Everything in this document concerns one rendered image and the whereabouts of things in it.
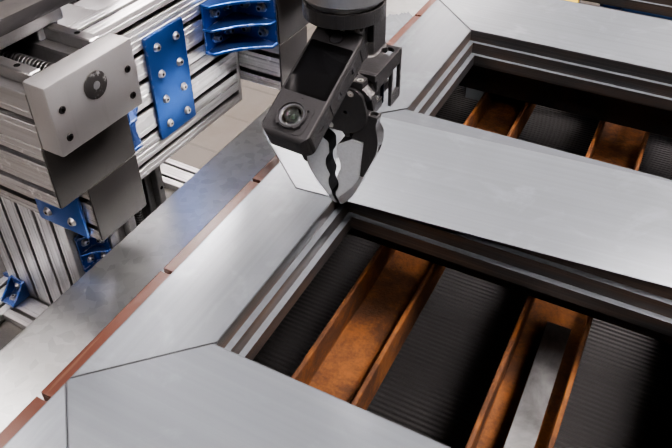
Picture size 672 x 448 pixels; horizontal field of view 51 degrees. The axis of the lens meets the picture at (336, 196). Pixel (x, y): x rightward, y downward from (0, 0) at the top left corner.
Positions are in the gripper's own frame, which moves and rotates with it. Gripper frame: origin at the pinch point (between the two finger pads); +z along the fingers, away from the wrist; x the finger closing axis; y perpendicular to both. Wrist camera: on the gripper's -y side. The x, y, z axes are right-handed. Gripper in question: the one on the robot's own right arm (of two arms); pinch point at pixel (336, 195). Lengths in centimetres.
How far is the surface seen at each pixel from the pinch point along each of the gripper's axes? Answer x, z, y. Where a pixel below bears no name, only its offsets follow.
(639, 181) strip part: -27.1, 6.4, 24.6
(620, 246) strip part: -26.9, 6.3, 12.2
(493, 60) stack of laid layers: -2, 10, 52
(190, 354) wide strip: 5.0, 5.8, -19.2
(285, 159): 11.8, 5.8, 10.0
